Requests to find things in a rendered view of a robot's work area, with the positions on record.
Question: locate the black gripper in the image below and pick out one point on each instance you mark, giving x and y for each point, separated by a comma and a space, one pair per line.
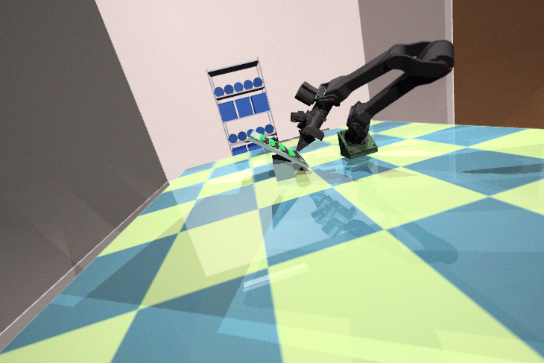
308, 133

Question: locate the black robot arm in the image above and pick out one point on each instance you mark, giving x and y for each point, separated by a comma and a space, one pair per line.
435, 60

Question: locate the pale grey-green switch panel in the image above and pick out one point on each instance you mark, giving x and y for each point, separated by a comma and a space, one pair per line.
283, 158

